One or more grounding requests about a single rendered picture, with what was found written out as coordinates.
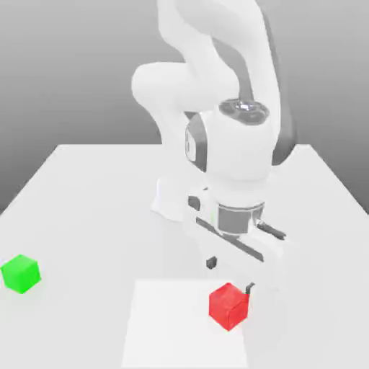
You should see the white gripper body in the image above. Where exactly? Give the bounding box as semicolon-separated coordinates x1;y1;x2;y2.
183;213;286;290

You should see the small red cube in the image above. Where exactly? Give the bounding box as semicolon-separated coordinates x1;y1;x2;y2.
208;282;249;332

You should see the small green cube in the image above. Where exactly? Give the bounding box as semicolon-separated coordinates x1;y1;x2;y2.
0;254;42;295

